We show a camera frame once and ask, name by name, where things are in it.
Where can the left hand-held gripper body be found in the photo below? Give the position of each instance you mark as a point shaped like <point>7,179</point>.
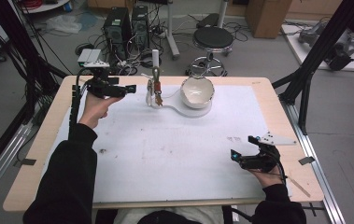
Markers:
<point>103,88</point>

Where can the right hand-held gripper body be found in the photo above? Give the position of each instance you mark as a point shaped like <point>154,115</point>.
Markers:
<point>263,157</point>

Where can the white key holder stand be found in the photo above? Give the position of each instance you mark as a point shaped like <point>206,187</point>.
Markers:
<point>182,109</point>

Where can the person's left hand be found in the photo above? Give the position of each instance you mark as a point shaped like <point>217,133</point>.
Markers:
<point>98,107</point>

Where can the person's right hand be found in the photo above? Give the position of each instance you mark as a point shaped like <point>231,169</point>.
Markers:
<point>269,178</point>

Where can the white flat device box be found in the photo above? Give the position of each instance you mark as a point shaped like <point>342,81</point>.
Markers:
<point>89,56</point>

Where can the black tape piece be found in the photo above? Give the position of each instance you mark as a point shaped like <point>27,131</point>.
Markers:
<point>306,160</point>
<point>28,161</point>

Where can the thin wooden stick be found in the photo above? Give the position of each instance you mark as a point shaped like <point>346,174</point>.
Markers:
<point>299,187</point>

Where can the black computer tower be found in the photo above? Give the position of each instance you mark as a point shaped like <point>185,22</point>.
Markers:
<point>139,26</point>
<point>117,32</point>

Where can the white table mat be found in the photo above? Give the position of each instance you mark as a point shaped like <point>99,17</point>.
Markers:
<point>171,149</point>

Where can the white ceramic bowl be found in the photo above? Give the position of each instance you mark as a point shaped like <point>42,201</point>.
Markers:
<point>197,90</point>

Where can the white desk leg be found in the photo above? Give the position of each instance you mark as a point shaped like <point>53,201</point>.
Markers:
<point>172,34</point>

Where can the clear plastic bag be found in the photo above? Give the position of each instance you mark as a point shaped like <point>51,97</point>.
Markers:
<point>62,24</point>

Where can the black round stool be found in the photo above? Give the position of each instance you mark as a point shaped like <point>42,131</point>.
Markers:
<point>212,40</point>

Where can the wooden cabinet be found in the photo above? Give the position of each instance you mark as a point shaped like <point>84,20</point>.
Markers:
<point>266,17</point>

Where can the grey machine with black base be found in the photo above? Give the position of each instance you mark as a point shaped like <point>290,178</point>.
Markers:
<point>339,49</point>

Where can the aluminium rail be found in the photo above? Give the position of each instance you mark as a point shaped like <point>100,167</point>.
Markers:
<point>0,161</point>
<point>318,174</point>

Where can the black metal frame post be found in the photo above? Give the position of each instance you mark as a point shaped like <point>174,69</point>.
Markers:
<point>25,53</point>
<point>314,59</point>

